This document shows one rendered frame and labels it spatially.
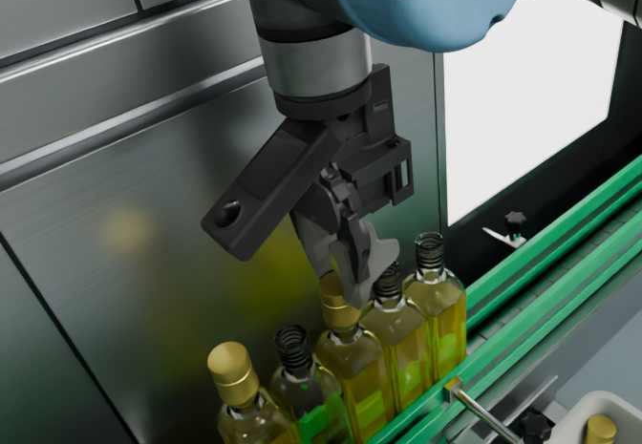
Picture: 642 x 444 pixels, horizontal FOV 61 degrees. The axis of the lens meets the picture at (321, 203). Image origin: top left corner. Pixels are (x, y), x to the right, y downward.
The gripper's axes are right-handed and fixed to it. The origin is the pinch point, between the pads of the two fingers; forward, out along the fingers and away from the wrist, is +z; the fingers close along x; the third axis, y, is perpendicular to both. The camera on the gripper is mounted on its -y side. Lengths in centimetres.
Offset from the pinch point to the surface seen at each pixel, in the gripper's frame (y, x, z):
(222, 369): -12.5, -0.8, -0.9
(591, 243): 49, 1, 27
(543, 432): 9.4, -16.3, 14.4
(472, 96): 32.6, 11.8, -2.6
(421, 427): 3.3, -6.3, 18.8
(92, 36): -8.5, 15.1, -24.1
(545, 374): 26.2, -6.5, 31.6
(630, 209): 61, 2, 27
